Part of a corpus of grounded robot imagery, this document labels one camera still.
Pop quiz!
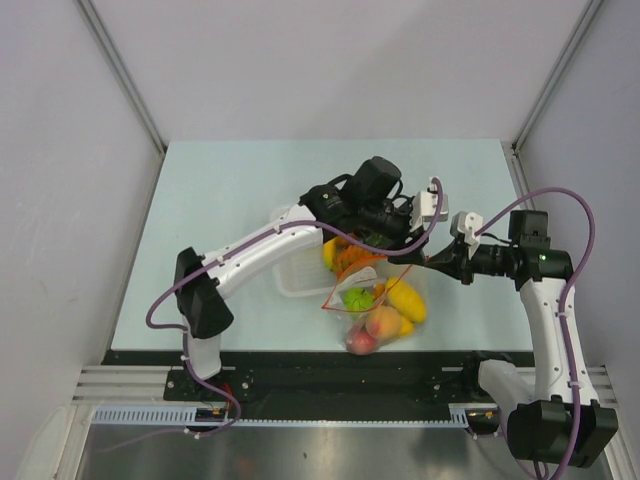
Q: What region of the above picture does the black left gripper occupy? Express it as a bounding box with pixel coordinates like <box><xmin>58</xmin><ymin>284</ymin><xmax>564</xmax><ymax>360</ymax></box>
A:
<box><xmin>358</xmin><ymin>197</ymin><xmax>427</xmax><ymax>265</ymax></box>

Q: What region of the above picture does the yellow toy mango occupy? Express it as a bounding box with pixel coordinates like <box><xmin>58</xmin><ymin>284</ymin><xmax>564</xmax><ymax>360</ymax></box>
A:
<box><xmin>385</xmin><ymin>277</ymin><xmax>428</xmax><ymax>323</ymax></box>

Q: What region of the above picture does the clear zip bag red zipper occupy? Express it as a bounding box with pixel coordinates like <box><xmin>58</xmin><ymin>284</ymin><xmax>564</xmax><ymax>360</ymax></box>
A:
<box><xmin>322</xmin><ymin>257</ymin><xmax>429</xmax><ymax>354</ymax></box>

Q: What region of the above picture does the yellow toy bell pepper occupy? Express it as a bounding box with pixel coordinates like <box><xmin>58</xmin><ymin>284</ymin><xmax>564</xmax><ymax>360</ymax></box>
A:
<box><xmin>398</xmin><ymin>317</ymin><xmax>415</xmax><ymax>337</ymax></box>

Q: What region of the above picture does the orange toy fruit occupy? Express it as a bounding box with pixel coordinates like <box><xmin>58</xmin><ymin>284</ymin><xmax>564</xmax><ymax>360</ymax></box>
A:
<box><xmin>365</xmin><ymin>305</ymin><xmax>402</xmax><ymax>340</ymax></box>

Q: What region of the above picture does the green toy bell pepper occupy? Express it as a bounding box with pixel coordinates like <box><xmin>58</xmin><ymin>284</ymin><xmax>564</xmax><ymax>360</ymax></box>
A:
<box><xmin>342</xmin><ymin>287</ymin><xmax>375</xmax><ymax>312</ymax></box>

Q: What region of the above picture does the pink toy peach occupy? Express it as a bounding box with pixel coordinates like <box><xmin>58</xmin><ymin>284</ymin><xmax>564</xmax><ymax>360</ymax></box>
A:
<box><xmin>346</xmin><ymin>330</ymin><xmax>377</xmax><ymax>355</ymax></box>

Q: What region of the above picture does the orange toy ginger root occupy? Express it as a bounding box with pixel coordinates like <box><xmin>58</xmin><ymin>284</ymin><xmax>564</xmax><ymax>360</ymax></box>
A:
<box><xmin>373</xmin><ymin>283</ymin><xmax>385</xmax><ymax>299</ymax></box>

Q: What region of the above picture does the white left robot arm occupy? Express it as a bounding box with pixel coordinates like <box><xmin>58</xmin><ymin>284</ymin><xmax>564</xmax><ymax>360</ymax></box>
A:
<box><xmin>174</xmin><ymin>156</ymin><xmax>437</xmax><ymax>400</ymax></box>

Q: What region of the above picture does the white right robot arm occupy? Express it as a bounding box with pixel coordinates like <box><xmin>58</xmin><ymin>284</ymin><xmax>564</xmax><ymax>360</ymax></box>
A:
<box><xmin>427</xmin><ymin>210</ymin><xmax>618</xmax><ymax>468</ymax></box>

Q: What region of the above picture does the orange toy pineapple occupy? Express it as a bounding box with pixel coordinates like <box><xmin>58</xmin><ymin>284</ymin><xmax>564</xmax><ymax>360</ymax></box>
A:
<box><xmin>326</xmin><ymin>237</ymin><xmax>383</xmax><ymax>276</ymax></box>

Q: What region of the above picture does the yellow toy banana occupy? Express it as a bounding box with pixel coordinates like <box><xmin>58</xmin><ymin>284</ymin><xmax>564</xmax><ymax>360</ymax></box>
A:
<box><xmin>322</xmin><ymin>237</ymin><xmax>344</xmax><ymax>271</ymax></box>

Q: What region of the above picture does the white perforated plastic basket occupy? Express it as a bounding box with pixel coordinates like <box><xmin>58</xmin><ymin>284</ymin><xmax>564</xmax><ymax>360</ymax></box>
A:
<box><xmin>269</xmin><ymin>205</ymin><xmax>336</xmax><ymax>298</ymax></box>

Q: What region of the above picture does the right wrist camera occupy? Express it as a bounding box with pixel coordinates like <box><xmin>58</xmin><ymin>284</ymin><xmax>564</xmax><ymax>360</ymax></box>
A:
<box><xmin>450</xmin><ymin>211</ymin><xmax>484</xmax><ymax>247</ymax></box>

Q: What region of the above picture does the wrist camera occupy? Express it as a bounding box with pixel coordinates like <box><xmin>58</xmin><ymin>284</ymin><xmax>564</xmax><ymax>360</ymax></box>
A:
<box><xmin>450</xmin><ymin>211</ymin><xmax>484</xmax><ymax>247</ymax></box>
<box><xmin>409</xmin><ymin>190</ymin><xmax>449</xmax><ymax>232</ymax></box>

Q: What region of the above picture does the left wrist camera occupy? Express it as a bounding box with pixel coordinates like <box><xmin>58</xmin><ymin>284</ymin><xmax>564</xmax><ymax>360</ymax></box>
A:
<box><xmin>409</xmin><ymin>190</ymin><xmax>449</xmax><ymax>232</ymax></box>

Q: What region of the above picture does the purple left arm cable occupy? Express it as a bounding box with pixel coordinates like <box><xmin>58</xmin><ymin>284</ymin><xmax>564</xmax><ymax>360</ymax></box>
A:
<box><xmin>97</xmin><ymin>176</ymin><xmax>444</xmax><ymax>454</ymax></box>

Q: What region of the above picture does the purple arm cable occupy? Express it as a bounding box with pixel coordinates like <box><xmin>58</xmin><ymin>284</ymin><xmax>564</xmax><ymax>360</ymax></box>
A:
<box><xmin>472</xmin><ymin>186</ymin><xmax>599</xmax><ymax>480</ymax></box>
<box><xmin>97</xmin><ymin>176</ymin><xmax>444</xmax><ymax>454</ymax></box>

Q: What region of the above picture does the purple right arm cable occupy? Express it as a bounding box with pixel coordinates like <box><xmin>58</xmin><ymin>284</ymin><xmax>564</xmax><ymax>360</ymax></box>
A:
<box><xmin>472</xmin><ymin>186</ymin><xmax>599</xmax><ymax>480</ymax></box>

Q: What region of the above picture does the aluminium frame post right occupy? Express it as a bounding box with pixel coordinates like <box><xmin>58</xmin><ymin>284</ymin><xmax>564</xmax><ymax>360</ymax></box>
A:
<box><xmin>510</xmin><ymin>0</ymin><xmax>606</xmax><ymax>151</ymax></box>

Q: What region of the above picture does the aluminium frame post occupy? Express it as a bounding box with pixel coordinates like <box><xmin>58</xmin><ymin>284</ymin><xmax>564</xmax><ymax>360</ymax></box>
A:
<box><xmin>510</xmin><ymin>0</ymin><xmax>606</xmax><ymax>151</ymax></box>
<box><xmin>73</xmin><ymin>0</ymin><xmax>168</xmax><ymax>154</ymax></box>

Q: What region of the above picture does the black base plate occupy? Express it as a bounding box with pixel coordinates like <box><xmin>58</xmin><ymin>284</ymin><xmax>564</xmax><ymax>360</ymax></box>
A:
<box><xmin>102</xmin><ymin>349</ymin><xmax>549</xmax><ymax>424</ymax></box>

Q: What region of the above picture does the white slotted cable duct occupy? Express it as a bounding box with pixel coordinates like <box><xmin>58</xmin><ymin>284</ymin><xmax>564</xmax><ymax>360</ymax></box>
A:
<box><xmin>92</xmin><ymin>403</ymin><xmax>474</xmax><ymax>429</ymax></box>

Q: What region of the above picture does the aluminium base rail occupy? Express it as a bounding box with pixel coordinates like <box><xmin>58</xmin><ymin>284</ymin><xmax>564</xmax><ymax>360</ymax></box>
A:
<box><xmin>72</xmin><ymin>366</ymin><xmax>171</xmax><ymax>405</ymax></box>

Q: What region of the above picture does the aluminium frame post left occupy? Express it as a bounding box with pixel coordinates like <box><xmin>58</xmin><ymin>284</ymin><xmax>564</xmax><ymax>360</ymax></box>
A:
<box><xmin>73</xmin><ymin>0</ymin><xmax>168</xmax><ymax>154</ymax></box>

